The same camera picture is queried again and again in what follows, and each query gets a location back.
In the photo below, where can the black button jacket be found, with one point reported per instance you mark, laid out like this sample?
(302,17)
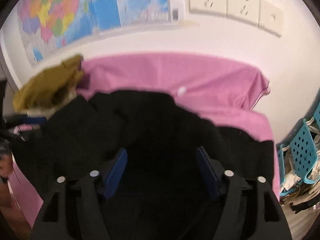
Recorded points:
(160,125)

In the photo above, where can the white clothes in basket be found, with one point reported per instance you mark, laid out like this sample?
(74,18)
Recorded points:
(300,180)

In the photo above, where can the blue perforated plastic basket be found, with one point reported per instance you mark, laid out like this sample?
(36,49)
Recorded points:
(303,145)

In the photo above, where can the person's left hand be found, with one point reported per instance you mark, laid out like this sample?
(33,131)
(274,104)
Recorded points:
(5,165)

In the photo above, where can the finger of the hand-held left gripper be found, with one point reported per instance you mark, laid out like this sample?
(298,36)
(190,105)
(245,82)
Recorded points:
(27,121)

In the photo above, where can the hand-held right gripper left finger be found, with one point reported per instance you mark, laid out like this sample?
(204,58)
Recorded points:
(117,170)

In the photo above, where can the pink bed sheet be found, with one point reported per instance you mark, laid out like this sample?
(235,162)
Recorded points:
(175,72)

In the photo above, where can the olive brown garment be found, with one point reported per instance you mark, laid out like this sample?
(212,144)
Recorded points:
(45,90)

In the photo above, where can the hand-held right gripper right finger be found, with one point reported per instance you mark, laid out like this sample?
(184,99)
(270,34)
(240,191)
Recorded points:
(207,172)

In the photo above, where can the colourful wall map poster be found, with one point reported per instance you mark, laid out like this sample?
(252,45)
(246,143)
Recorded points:
(82,10)

